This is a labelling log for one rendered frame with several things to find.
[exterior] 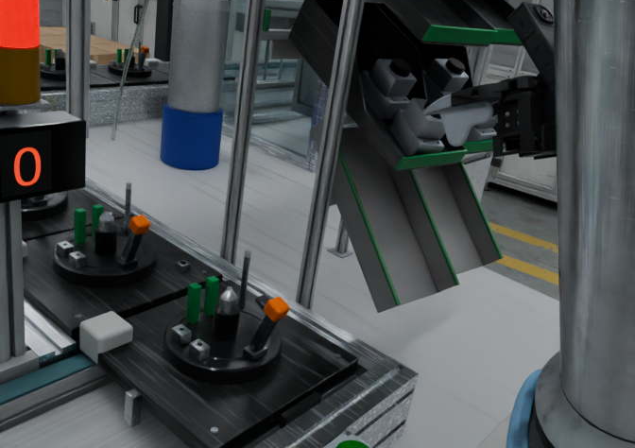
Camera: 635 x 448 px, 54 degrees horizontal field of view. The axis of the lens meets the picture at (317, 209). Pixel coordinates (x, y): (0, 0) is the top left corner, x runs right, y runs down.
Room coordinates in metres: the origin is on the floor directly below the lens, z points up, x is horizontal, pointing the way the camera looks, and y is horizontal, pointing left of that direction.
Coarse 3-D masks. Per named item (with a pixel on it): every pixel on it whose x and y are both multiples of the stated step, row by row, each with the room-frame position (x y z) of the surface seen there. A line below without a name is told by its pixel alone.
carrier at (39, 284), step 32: (128, 192) 0.84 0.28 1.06; (96, 224) 0.81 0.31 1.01; (32, 256) 0.77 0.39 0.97; (64, 256) 0.75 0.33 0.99; (96, 256) 0.76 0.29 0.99; (160, 256) 0.83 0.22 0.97; (192, 256) 0.85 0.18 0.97; (32, 288) 0.69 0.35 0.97; (64, 288) 0.70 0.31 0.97; (96, 288) 0.71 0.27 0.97; (128, 288) 0.73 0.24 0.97; (160, 288) 0.74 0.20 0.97; (64, 320) 0.63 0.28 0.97
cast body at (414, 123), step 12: (408, 108) 0.81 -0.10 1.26; (420, 108) 0.79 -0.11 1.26; (396, 120) 0.82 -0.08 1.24; (408, 120) 0.80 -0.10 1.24; (420, 120) 0.78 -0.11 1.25; (432, 120) 0.78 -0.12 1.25; (396, 132) 0.81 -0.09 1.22; (408, 132) 0.79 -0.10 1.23; (420, 132) 0.78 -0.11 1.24; (432, 132) 0.79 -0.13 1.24; (444, 132) 0.80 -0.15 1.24; (408, 144) 0.79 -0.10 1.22; (420, 144) 0.77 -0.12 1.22; (432, 144) 0.79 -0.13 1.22
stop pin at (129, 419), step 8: (128, 392) 0.53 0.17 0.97; (136, 392) 0.53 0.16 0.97; (128, 400) 0.53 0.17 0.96; (136, 400) 0.52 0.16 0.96; (128, 408) 0.53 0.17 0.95; (136, 408) 0.53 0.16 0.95; (128, 416) 0.52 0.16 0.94; (136, 416) 0.53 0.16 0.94; (128, 424) 0.53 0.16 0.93; (136, 424) 0.53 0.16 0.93
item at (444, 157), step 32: (320, 0) 0.93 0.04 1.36; (320, 32) 0.88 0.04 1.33; (384, 32) 0.97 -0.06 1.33; (320, 64) 0.88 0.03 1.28; (416, 64) 0.92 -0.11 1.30; (352, 96) 0.82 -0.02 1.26; (416, 96) 0.91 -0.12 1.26; (384, 128) 0.83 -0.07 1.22; (416, 160) 0.76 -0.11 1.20; (448, 160) 0.81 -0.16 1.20
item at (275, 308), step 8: (264, 296) 0.60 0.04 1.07; (264, 304) 0.59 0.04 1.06; (272, 304) 0.58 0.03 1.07; (280, 304) 0.58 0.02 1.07; (272, 312) 0.58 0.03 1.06; (280, 312) 0.57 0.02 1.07; (264, 320) 0.59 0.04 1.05; (272, 320) 0.58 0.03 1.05; (264, 328) 0.58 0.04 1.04; (272, 328) 0.59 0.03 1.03; (256, 336) 0.59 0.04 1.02; (264, 336) 0.59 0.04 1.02; (256, 344) 0.59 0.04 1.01; (264, 344) 0.60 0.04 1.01
